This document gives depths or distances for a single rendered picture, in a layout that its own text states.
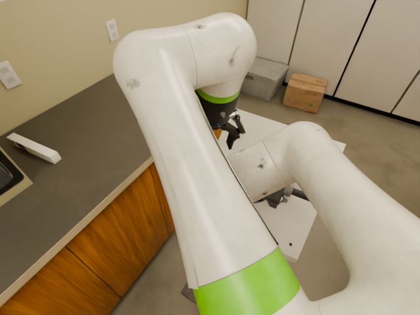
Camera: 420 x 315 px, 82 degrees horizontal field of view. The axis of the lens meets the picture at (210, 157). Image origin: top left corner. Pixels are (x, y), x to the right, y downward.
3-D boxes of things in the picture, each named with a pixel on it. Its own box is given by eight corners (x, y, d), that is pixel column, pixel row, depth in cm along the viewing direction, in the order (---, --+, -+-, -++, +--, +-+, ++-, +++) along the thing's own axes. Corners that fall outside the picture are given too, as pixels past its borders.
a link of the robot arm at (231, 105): (202, 110, 46) (248, 102, 47) (188, 66, 50) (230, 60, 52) (201, 128, 51) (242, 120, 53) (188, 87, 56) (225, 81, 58)
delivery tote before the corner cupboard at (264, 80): (227, 89, 313) (229, 65, 289) (243, 76, 337) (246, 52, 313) (270, 105, 290) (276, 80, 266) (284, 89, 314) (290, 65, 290)
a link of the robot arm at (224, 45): (278, 34, 36) (244, -8, 40) (200, 53, 32) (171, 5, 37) (254, 98, 48) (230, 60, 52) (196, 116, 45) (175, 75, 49)
